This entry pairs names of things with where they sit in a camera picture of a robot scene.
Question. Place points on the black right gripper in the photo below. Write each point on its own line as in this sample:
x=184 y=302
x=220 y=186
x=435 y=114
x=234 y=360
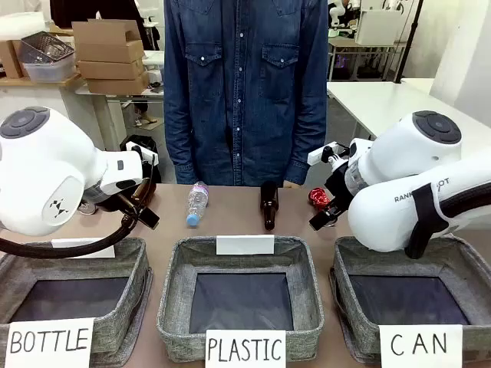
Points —
x=339 y=188

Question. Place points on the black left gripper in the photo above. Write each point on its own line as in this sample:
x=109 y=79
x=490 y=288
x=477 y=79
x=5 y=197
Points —
x=142 y=191

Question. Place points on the crushed red can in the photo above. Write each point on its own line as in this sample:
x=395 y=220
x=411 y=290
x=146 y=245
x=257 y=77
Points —
x=319 y=198

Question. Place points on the small plastic bottle blue cap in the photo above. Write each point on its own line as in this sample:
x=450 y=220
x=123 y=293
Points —
x=197 y=201

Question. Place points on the person's left forearm denim sleeve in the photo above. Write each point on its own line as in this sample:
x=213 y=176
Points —
x=305 y=145

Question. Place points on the person's right forearm denim sleeve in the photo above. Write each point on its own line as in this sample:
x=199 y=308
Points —
x=180 y=145

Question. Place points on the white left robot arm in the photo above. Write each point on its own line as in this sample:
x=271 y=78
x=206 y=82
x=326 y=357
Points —
x=38 y=172

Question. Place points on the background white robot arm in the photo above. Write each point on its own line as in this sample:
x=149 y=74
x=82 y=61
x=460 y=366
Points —
x=339 y=15

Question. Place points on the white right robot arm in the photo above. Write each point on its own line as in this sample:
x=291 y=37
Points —
x=387 y=214

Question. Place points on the grey fabric basket can label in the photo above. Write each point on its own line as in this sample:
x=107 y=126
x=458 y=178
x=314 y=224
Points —
x=345 y=306

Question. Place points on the grey fabric basket bottle label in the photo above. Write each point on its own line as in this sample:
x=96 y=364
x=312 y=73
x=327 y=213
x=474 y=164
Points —
x=122 y=306

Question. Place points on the grey fabric basket plastic label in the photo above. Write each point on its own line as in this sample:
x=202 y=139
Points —
x=176 y=306

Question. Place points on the white paper label CAN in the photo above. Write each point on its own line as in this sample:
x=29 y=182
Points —
x=420 y=345

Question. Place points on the person's left hand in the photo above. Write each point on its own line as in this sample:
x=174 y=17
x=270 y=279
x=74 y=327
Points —
x=293 y=186

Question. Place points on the black bag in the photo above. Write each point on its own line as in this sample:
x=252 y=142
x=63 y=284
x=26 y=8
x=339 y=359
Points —
x=140 y=168

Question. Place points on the slim brown glass bottle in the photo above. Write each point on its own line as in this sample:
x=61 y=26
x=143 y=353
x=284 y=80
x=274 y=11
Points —
x=269 y=207

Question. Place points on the blank white card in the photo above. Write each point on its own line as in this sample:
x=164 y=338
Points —
x=96 y=251
x=245 y=244

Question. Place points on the large white table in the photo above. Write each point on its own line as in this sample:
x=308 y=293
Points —
x=368 y=99

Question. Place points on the white desk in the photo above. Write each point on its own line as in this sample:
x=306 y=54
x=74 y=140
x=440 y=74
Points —
x=126 y=92

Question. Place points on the flat closed cardboard box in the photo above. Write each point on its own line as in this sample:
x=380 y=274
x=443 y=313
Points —
x=117 y=84
x=111 y=69

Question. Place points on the person in denim shirt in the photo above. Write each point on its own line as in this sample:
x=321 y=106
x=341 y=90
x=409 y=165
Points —
x=245 y=96

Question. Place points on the white paper label PLASTIC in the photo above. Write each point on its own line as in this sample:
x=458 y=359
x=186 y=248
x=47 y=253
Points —
x=245 y=349

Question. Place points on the white paper label BOTTLE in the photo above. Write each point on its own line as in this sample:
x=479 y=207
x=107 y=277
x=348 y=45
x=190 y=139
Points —
x=50 y=341

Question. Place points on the open cardboard box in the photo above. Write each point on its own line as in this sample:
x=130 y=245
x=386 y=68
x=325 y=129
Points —
x=107 y=40

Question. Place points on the clear plastic container mesh lid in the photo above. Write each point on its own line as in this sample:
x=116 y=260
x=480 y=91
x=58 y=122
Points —
x=48 y=59

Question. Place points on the white box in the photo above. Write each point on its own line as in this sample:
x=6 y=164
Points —
x=377 y=27

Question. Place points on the black stand pole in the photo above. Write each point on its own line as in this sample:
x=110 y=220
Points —
x=413 y=34

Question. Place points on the small cardboard box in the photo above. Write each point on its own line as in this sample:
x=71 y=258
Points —
x=10 y=57

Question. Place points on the background person in black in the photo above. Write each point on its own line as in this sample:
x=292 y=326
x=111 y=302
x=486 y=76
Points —
x=96 y=9

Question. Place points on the white foam sheet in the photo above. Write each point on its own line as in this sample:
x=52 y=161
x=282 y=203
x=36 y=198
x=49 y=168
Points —
x=23 y=25

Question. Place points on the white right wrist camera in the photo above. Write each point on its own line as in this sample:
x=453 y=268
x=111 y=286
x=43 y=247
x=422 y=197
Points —
x=320 y=155

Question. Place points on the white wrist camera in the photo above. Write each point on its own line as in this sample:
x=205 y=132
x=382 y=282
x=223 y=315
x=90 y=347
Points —
x=140 y=150
x=320 y=155

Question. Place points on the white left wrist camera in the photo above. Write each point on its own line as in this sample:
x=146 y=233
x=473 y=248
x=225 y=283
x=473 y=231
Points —
x=140 y=150

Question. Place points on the grey metal frame table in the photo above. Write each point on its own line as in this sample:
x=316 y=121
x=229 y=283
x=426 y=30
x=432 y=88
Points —
x=364 y=48

